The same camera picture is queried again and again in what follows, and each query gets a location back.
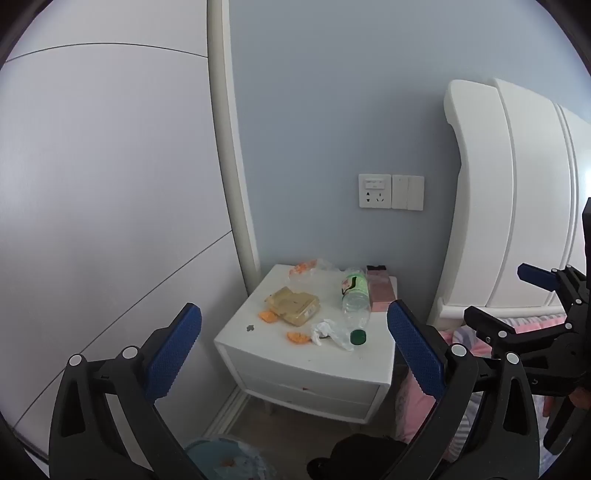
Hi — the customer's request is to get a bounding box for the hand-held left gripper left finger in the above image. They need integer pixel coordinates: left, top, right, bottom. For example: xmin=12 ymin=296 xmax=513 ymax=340
xmin=48 ymin=302 xmax=208 ymax=480

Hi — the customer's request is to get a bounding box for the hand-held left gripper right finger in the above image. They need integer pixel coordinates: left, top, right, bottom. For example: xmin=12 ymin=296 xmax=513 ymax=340
xmin=385 ymin=299 xmax=541 ymax=480

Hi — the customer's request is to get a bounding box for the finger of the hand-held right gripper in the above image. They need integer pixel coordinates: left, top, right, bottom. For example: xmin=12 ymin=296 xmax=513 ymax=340
xmin=464 ymin=305 xmax=574 ymax=357
xmin=517 ymin=262 xmax=591 ymax=306

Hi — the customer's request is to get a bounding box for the pink box with black end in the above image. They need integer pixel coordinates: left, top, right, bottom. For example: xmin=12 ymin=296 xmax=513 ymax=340
xmin=366 ymin=264 xmax=398 ymax=313

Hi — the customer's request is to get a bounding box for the clear plastic bottle green label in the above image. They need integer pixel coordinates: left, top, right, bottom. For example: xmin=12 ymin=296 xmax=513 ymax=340
xmin=341 ymin=269 xmax=372 ymax=331

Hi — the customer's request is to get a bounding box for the white plastic wrapper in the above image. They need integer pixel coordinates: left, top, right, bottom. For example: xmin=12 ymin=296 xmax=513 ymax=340
xmin=310 ymin=319 xmax=356 ymax=352

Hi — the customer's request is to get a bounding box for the light blue waste bin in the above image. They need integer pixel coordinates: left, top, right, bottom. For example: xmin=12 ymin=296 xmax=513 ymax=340
xmin=184 ymin=437 xmax=279 ymax=480

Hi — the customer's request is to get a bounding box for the yellow snack packet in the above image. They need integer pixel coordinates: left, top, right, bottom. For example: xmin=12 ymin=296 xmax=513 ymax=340
xmin=264 ymin=285 xmax=323 ymax=328

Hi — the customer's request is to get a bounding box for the clear plastic bottle green cap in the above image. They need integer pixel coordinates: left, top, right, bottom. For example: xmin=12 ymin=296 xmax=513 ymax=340
xmin=288 ymin=258 xmax=345 ymax=282

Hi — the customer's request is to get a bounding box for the pink striped bedding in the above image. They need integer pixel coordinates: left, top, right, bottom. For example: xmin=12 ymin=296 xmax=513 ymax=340
xmin=396 ymin=313 xmax=571 ymax=463

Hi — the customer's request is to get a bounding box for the white bed headboard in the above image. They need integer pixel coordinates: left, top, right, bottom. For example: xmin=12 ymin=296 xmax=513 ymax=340
xmin=425 ymin=78 xmax=591 ymax=331

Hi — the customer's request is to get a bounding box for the white nightstand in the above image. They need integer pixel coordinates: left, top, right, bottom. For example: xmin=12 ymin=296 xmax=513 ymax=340
xmin=213 ymin=264 xmax=400 ymax=423

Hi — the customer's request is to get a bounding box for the person's black trouser leg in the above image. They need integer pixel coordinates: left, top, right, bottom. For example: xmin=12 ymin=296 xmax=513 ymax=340
xmin=307 ymin=433 xmax=408 ymax=480

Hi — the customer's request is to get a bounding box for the white vertical trim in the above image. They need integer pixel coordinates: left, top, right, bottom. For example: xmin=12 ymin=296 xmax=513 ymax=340
xmin=206 ymin=0 xmax=262 ymax=297

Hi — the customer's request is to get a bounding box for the white light switch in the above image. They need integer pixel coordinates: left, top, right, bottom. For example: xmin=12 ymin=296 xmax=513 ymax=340
xmin=392 ymin=174 xmax=425 ymax=212

